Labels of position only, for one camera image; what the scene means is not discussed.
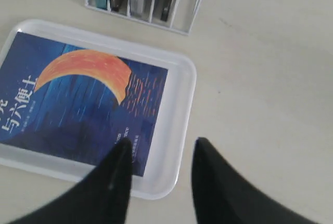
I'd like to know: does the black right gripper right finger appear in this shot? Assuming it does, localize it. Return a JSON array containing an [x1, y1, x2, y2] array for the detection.
[[191, 138, 315, 223]]

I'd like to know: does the white plastic tray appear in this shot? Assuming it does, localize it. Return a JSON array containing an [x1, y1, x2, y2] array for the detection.
[[1, 19, 197, 200]]

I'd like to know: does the dark blue moon book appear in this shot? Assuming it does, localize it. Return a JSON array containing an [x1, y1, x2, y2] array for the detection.
[[1, 32, 168, 177]]

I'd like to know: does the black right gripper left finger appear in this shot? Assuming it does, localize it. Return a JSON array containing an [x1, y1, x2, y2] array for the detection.
[[13, 138, 132, 223]]

